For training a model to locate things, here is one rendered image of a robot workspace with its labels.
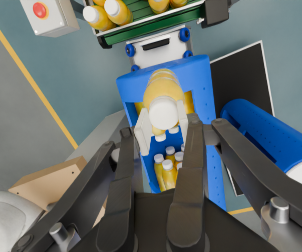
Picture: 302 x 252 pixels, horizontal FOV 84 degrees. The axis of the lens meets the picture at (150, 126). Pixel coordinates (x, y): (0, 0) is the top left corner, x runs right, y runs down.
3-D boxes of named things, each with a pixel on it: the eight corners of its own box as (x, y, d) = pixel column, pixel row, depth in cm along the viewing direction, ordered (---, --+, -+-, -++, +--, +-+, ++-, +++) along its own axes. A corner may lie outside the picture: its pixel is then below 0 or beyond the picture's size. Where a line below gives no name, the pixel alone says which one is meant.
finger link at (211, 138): (190, 135, 14) (229, 128, 13) (185, 113, 18) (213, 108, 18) (193, 150, 14) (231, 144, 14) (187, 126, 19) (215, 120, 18)
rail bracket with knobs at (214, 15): (196, 31, 64) (201, 27, 54) (193, 9, 61) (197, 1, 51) (223, 23, 62) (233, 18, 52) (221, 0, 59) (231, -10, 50)
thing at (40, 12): (39, 20, 48) (36, 19, 47) (32, 5, 47) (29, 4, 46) (49, 16, 48) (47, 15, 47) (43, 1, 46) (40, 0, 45)
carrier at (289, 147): (237, 91, 143) (213, 116, 154) (327, 142, 64) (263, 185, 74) (260, 111, 149) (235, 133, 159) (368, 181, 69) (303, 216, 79)
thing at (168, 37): (145, 51, 65) (140, 51, 54) (143, 44, 64) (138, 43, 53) (171, 44, 64) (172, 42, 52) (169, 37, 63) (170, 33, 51)
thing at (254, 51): (231, 187, 203) (236, 196, 190) (192, 66, 152) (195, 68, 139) (278, 175, 191) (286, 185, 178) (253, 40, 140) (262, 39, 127)
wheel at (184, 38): (180, 43, 59) (185, 41, 58) (178, 28, 57) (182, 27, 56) (187, 41, 62) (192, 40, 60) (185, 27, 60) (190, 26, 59)
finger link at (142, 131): (148, 155, 17) (141, 156, 17) (153, 127, 23) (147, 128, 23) (140, 128, 16) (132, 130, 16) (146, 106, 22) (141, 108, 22)
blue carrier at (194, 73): (169, 223, 99) (174, 284, 73) (123, 73, 66) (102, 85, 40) (218, 216, 95) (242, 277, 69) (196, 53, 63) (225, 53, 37)
